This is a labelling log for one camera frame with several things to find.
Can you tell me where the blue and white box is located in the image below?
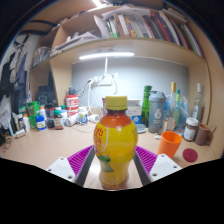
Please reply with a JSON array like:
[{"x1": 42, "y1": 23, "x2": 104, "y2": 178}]
[{"x1": 126, "y1": 98, "x2": 143, "y2": 125}]

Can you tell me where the red and white can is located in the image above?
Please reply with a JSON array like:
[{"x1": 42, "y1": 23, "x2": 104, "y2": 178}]
[{"x1": 64, "y1": 94, "x2": 80, "y2": 118}]

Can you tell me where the bright tube light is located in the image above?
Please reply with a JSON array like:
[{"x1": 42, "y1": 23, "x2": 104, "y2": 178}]
[{"x1": 91, "y1": 0, "x2": 105, "y2": 8}]

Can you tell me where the dark green glass bottle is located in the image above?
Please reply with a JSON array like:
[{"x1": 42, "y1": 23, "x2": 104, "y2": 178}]
[{"x1": 141, "y1": 85, "x2": 153, "y2": 127}]

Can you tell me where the flat round red coaster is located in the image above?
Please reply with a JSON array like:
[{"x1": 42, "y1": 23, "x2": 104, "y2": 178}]
[{"x1": 182, "y1": 147, "x2": 199, "y2": 163}]

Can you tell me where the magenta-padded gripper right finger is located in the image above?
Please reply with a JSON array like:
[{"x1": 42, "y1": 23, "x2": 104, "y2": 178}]
[{"x1": 133, "y1": 145, "x2": 184, "y2": 186}]

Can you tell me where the white power strip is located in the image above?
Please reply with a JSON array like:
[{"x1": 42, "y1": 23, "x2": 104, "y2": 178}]
[{"x1": 89, "y1": 74, "x2": 118, "y2": 87}]

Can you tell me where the gold-capped clear bottle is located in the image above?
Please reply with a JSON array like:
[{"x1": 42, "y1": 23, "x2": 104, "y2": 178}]
[{"x1": 163, "y1": 81, "x2": 179, "y2": 132}]

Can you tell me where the white-lidded brown jar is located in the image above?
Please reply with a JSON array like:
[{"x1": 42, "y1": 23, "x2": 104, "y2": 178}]
[{"x1": 182, "y1": 117, "x2": 200, "y2": 142}]

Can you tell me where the yellow drink bottle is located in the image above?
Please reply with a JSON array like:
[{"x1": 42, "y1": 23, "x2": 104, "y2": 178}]
[{"x1": 93, "y1": 95, "x2": 139, "y2": 191}]

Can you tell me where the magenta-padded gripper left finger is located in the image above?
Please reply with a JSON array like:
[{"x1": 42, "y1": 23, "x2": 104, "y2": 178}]
[{"x1": 45, "y1": 144, "x2": 96, "y2": 187}]

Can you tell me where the green plastic bottle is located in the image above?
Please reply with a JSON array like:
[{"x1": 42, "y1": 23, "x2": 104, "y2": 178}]
[{"x1": 26, "y1": 101, "x2": 40, "y2": 129}]

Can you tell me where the white bottle with blue label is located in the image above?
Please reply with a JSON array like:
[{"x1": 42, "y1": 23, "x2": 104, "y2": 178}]
[{"x1": 35, "y1": 114, "x2": 48, "y2": 132}]

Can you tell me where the orange plastic cup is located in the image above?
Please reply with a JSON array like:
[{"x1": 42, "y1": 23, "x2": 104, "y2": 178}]
[{"x1": 156, "y1": 130, "x2": 183, "y2": 159}]

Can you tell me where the green-capped clear bottle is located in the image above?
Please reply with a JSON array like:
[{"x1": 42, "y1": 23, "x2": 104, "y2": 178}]
[{"x1": 174, "y1": 89, "x2": 184, "y2": 116}]

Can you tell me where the clear glass bottle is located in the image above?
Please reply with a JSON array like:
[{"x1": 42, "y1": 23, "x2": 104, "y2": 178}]
[{"x1": 192, "y1": 82, "x2": 206, "y2": 124}]

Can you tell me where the wooden shelf unit with books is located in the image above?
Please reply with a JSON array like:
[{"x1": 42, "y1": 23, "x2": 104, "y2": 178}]
[{"x1": 29, "y1": 0, "x2": 206, "y2": 68}]

